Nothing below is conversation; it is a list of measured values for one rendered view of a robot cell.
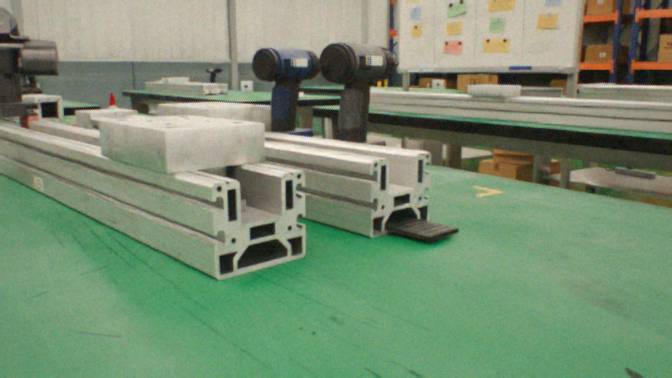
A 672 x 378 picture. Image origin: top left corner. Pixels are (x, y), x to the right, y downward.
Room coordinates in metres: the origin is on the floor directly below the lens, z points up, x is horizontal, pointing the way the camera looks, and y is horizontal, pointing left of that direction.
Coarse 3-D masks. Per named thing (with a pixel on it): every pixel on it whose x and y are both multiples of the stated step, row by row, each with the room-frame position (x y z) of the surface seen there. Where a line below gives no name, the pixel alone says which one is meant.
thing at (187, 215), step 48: (0, 144) 0.99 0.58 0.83; (48, 144) 0.80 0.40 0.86; (96, 144) 0.86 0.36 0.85; (48, 192) 0.81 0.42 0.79; (96, 192) 0.70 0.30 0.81; (144, 192) 0.57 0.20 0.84; (192, 192) 0.50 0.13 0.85; (240, 192) 0.58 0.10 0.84; (288, 192) 0.54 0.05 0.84; (144, 240) 0.58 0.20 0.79; (192, 240) 0.50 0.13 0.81; (240, 240) 0.49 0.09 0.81; (288, 240) 0.56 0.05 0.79
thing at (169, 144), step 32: (128, 128) 0.58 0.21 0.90; (160, 128) 0.54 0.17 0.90; (192, 128) 0.54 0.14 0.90; (224, 128) 0.57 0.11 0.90; (256, 128) 0.59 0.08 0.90; (128, 160) 0.59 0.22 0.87; (160, 160) 0.53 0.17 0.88; (192, 160) 0.54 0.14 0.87; (224, 160) 0.57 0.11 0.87; (256, 160) 0.59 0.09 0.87
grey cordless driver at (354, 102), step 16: (336, 48) 0.86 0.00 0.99; (352, 48) 0.87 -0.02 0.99; (368, 48) 0.91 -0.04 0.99; (384, 48) 0.97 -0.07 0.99; (320, 64) 0.88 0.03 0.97; (336, 64) 0.86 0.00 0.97; (352, 64) 0.86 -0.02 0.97; (368, 64) 0.89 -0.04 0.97; (384, 64) 0.93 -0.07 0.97; (336, 80) 0.87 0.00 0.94; (352, 80) 0.88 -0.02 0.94; (368, 80) 0.92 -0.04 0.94; (384, 80) 0.97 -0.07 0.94; (352, 96) 0.89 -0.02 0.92; (368, 96) 0.92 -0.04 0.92; (352, 112) 0.89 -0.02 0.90; (368, 112) 0.92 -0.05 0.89; (352, 128) 0.89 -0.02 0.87; (384, 144) 0.94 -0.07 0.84
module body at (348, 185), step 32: (288, 160) 0.73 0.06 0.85; (320, 160) 0.66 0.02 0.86; (352, 160) 0.63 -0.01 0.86; (384, 160) 0.62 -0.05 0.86; (416, 160) 0.65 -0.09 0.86; (320, 192) 0.68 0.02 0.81; (352, 192) 0.63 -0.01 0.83; (384, 192) 0.62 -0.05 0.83; (416, 192) 0.66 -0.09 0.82; (352, 224) 0.63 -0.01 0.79; (384, 224) 0.62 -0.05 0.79
